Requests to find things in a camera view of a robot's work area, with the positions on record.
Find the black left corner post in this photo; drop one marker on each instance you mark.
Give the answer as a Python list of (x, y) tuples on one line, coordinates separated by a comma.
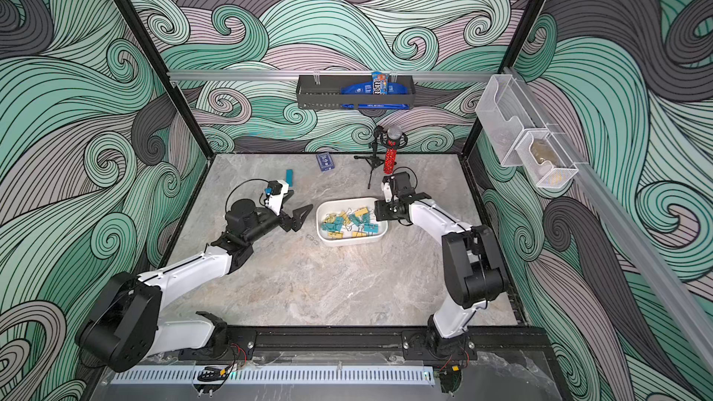
[(177, 97)]

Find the red glitter microphone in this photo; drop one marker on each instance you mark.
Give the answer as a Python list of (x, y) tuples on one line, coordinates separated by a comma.
[(393, 141)]

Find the aluminium wall rail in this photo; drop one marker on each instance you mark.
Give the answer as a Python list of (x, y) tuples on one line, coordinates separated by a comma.
[(292, 75), (689, 316)]

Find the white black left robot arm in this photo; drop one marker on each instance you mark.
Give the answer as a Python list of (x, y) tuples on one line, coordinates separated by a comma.
[(126, 325)]

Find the blue card box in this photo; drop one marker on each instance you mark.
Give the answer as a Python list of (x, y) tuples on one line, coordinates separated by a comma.
[(325, 161)]

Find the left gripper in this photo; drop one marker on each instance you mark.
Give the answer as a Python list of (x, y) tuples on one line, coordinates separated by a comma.
[(294, 224)]

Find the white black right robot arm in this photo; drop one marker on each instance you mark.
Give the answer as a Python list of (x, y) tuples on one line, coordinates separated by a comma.
[(474, 273)]

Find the blue package in shelf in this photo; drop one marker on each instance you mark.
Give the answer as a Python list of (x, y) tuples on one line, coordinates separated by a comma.
[(369, 89)]

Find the black corner frame post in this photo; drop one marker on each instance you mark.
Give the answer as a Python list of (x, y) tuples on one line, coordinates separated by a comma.
[(514, 42)]

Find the clear plastic wall bin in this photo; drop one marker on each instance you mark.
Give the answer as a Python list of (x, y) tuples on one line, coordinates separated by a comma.
[(507, 112)]

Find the right aluminium wall rail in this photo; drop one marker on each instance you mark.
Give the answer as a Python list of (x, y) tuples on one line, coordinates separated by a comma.
[(689, 316)]

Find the small clear wall bin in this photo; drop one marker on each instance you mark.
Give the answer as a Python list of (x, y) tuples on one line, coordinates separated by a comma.
[(546, 162)]

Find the black microphone tripod stand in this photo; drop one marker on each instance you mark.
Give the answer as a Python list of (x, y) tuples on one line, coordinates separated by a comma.
[(373, 159)]

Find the black wall shelf basket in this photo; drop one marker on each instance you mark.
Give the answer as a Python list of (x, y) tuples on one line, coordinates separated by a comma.
[(326, 95)]

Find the white plastic storage box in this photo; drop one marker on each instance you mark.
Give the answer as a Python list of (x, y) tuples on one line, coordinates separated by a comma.
[(349, 222)]

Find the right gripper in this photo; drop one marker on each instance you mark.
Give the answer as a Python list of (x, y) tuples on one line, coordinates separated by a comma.
[(390, 209)]

